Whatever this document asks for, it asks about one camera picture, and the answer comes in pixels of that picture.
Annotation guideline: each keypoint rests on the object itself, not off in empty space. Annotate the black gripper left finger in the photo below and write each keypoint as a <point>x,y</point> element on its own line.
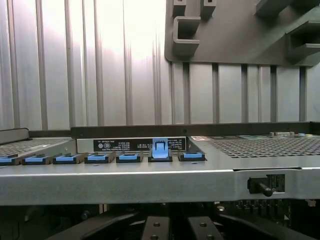
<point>156,228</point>

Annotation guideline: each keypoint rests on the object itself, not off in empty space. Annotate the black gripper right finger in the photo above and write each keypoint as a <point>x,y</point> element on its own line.
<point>201,228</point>

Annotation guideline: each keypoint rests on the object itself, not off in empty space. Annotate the open grey PC case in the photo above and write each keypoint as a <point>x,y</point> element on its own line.
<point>125,185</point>

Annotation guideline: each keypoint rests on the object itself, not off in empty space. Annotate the black case lock pin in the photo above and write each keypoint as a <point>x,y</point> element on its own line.
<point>265,190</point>

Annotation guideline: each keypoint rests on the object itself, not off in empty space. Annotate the grey parts rack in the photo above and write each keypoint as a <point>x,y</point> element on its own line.
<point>237,37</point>

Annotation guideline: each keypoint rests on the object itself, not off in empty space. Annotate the blue expansion slot latch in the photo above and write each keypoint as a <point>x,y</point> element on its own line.
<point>160,150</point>
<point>129,157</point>
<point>36,159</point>
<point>67,158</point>
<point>99,158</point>
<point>192,155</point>
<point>7,160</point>

